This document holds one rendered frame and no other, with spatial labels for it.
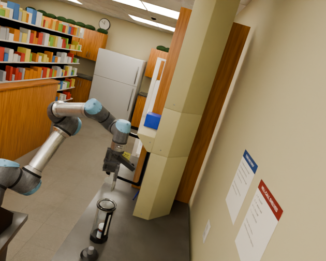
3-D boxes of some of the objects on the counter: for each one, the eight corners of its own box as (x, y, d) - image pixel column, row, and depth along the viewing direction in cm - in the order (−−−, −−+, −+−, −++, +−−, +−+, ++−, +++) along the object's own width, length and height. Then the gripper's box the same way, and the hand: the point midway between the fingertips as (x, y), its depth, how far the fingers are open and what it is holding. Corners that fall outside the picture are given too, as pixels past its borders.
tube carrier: (108, 243, 140) (117, 211, 135) (88, 242, 137) (97, 208, 132) (108, 230, 150) (116, 199, 145) (89, 228, 147) (97, 197, 141)
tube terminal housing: (170, 201, 203) (200, 110, 183) (167, 226, 172) (203, 119, 152) (140, 192, 203) (167, 100, 183) (132, 215, 172) (163, 107, 152)
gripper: (108, 141, 137) (100, 173, 143) (106, 155, 119) (98, 191, 124) (123, 144, 140) (115, 175, 145) (124, 158, 121) (115, 194, 126)
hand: (113, 184), depth 135 cm, fingers open, 14 cm apart
